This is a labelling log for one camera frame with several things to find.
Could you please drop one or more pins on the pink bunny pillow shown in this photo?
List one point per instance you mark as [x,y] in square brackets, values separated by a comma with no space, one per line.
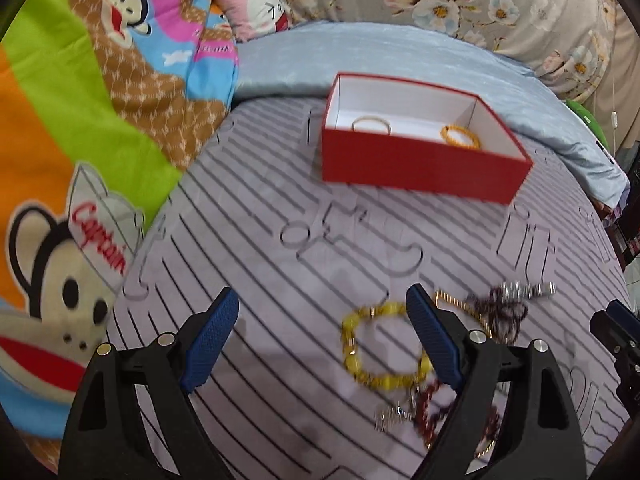
[253,19]

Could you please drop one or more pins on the red cardboard jewelry box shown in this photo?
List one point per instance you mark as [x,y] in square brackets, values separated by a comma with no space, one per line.
[443,141]

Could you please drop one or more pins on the colorful monkey cartoon quilt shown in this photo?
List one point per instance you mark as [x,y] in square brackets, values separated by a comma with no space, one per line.
[104,104]

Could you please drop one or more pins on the grey floral blanket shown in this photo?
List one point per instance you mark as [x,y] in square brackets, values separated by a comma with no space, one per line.
[569,44]

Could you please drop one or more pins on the light blue pillow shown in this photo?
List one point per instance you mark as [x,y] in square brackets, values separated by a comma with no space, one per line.
[303,61]

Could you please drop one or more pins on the thin gold bangle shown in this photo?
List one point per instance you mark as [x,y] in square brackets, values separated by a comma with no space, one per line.
[371,123]

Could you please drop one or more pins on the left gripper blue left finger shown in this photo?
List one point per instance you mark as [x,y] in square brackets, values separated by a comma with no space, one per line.
[105,438]

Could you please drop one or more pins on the grey striped bed sheet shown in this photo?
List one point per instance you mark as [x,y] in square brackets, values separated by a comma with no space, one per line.
[253,214]

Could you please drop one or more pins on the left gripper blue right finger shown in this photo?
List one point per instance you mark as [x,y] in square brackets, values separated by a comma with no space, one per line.
[539,437]

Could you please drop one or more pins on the green object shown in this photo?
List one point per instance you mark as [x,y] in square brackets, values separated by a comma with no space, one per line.
[588,119]

